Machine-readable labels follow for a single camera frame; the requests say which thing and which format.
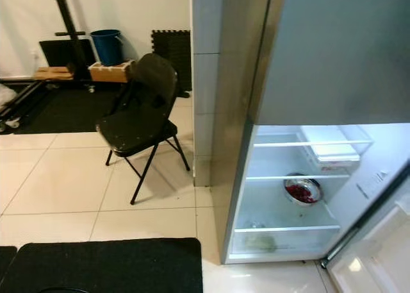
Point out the black metal rack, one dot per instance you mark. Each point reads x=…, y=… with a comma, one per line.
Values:
x=68, y=17

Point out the black gym floor mat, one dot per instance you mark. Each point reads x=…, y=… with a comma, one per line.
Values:
x=64, y=113

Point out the black flat board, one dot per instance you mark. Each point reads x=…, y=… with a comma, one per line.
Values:
x=61, y=52

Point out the blue bucket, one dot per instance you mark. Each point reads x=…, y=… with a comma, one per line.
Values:
x=106, y=47

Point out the crumpled white plastic bag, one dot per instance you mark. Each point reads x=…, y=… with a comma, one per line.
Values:
x=6, y=95

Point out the white edged glass shelf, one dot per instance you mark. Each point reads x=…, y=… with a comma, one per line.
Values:
x=262, y=177
x=288, y=143
x=282, y=229

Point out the stainless steel fridge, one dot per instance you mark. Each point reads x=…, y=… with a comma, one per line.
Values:
x=234, y=81

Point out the flat wooden dolly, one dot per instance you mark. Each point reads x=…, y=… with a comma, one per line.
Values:
x=52, y=74

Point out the white fridge tray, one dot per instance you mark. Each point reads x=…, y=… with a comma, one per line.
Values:
x=333, y=145

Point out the steel fridge main door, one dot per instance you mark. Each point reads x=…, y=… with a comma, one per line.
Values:
x=378, y=248

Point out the green vegetable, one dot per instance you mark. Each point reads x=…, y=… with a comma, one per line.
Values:
x=259, y=243

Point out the black foam puzzle tile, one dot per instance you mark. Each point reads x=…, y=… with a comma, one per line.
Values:
x=173, y=52

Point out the wooden crate on wheels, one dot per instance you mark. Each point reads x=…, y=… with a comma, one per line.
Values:
x=110, y=72

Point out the steel bowl red food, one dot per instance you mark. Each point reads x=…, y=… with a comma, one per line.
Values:
x=301, y=192

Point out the black folding chair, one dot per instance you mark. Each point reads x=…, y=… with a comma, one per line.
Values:
x=138, y=126

